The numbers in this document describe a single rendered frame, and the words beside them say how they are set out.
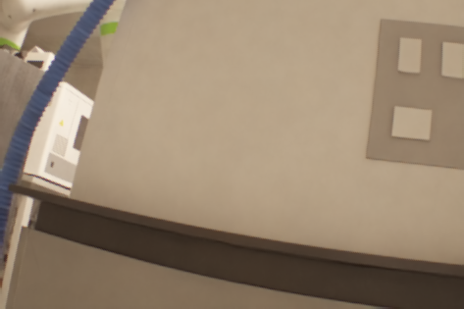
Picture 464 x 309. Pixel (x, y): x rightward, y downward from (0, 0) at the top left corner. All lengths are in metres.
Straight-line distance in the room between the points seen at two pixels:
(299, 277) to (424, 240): 0.16
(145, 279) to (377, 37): 0.45
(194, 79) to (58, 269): 0.34
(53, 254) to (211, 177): 0.27
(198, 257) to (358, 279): 0.21
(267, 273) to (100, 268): 0.23
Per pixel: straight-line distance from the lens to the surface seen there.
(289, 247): 0.58
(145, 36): 0.81
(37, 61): 3.01
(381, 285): 0.62
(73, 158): 2.92
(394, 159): 0.64
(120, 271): 0.71
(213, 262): 0.66
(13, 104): 1.59
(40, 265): 0.79
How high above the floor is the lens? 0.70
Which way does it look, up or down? 15 degrees up
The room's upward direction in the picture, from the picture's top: 12 degrees clockwise
